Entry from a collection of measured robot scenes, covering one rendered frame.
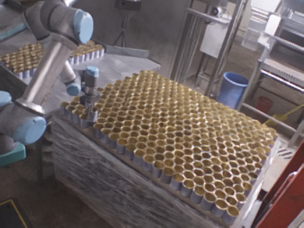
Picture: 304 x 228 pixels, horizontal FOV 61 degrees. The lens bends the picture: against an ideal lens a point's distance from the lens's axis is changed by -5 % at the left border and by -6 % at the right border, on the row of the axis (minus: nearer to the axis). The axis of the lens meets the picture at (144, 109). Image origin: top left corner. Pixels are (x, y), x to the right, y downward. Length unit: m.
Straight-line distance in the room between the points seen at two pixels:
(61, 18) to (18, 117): 0.39
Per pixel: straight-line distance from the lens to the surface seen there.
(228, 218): 1.53
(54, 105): 2.15
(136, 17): 4.74
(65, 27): 1.03
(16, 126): 1.00
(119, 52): 3.13
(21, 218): 2.38
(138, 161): 1.65
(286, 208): 1.61
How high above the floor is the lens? 2.29
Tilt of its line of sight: 33 degrees down
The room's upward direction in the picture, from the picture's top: 14 degrees clockwise
